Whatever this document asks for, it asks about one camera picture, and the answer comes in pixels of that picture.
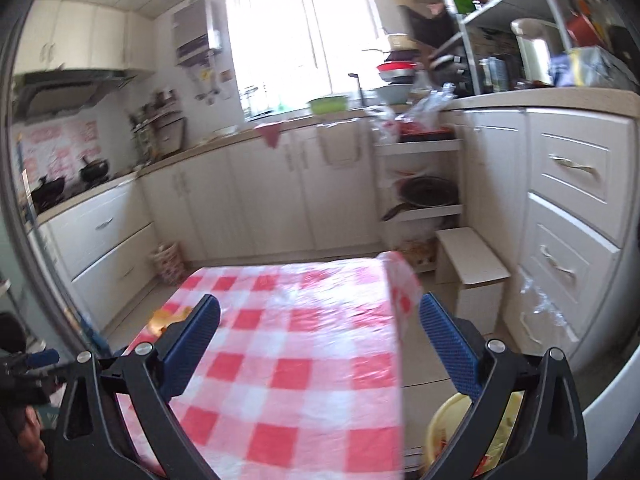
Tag stack of bowls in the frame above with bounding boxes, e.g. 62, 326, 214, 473
377, 61, 418, 83

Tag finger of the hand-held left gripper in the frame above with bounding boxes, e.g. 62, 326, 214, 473
27, 349, 61, 368

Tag white drawer cabinet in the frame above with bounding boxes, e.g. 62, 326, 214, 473
502, 107, 640, 376

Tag spice rack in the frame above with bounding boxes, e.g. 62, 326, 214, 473
130, 90, 186, 161

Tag green basin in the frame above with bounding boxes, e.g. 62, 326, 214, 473
307, 95, 350, 115

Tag white wooden stool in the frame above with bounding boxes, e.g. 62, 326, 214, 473
434, 226, 512, 336

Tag metal storage rack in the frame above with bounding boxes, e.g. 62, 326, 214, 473
430, 0, 576, 96

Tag white wall cabinets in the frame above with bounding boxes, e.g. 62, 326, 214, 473
15, 0, 156, 76

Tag red white checkered tablecloth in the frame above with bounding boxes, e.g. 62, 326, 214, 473
115, 252, 423, 480

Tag white kitchen base cabinets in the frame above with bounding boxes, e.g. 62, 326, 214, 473
37, 110, 386, 331

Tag kitchen window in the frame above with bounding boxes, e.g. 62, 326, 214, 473
225, 0, 386, 121

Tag black faucet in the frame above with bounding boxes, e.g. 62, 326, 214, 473
348, 72, 366, 108

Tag yellow plastic basin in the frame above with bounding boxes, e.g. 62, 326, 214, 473
425, 391, 526, 480

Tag range hood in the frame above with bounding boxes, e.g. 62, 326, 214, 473
12, 69, 138, 121

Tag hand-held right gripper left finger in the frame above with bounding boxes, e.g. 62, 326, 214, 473
59, 292, 222, 480

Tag clear crumpled tape strip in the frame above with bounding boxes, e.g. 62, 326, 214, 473
520, 280, 578, 341

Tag white wall water heater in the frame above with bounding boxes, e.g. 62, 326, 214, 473
171, 0, 223, 67

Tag orange object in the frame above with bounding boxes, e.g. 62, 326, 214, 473
147, 305, 193, 336

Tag woven floor basket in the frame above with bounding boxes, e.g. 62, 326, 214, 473
151, 242, 185, 286

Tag red hanging cloth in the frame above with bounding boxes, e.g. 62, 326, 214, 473
255, 122, 286, 150

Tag black wok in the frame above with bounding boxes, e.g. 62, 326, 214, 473
80, 157, 111, 183
32, 175, 66, 206

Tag curved metal drawer handle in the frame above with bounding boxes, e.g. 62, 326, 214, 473
541, 246, 576, 276
520, 310, 543, 343
550, 156, 598, 175

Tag white hanging bag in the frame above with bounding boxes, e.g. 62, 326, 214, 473
317, 120, 363, 168

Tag black frying pan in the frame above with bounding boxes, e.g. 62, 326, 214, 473
382, 176, 460, 222

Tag yellow snack bag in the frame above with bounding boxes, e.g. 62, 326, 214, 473
400, 240, 438, 266

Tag red patterned wall sheet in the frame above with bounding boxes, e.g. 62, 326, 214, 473
20, 120, 101, 181

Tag grey basin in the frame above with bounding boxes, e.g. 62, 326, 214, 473
375, 84, 416, 106

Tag person's left hand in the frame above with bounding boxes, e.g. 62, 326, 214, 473
14, 405, 51, 476

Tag red container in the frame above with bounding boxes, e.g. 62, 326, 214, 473
567, 10, 596, 48

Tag black appliance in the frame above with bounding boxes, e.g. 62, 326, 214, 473
400, 5, 461, 46

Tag white shelf unit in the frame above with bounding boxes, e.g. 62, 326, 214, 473
375, 137, 463, 271

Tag steel pot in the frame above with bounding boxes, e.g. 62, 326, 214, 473
510, 17, 556, 86

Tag clear plastic bag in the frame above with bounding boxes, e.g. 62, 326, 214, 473
370, 85, 456, 141

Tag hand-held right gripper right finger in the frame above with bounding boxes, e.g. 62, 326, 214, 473
419, 292, 588, 480

